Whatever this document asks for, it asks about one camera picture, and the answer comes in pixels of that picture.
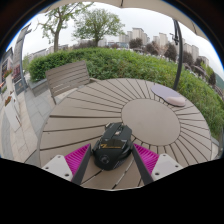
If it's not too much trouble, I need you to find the white planter box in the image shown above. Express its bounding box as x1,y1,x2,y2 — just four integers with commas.
2,94,23,133

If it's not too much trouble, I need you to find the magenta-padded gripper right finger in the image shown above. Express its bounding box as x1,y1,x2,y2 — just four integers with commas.
130,143,184,186

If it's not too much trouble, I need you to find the green hedge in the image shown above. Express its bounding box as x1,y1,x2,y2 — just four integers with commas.
28,47,224,141

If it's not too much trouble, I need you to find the slatted grey outdoor chair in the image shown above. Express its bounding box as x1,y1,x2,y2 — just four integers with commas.
45,60,98,105

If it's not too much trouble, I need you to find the black gaming computer mouse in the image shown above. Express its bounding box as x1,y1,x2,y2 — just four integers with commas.
91,121,134,172

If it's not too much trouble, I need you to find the lilac mouse pad, wrist rest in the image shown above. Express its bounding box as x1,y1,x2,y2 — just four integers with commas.
150,83,187,108

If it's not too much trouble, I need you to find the thin-crowned leaning tree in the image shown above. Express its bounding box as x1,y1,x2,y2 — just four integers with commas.
37,2,95,53

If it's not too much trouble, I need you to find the round full-crowned tree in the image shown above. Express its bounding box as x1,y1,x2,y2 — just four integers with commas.
73,8,126,48

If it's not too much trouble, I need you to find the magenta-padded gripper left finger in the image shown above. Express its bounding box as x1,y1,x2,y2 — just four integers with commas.
41,143,93,186

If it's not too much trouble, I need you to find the tall grey sign pillar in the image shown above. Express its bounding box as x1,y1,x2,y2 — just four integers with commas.
11,23,33,96

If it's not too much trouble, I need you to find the group of apartment buildings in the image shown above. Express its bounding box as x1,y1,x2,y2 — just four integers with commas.
118,27,211,68

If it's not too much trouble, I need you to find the beige parasol canopy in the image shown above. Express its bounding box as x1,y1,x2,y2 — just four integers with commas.
43,0,209,41

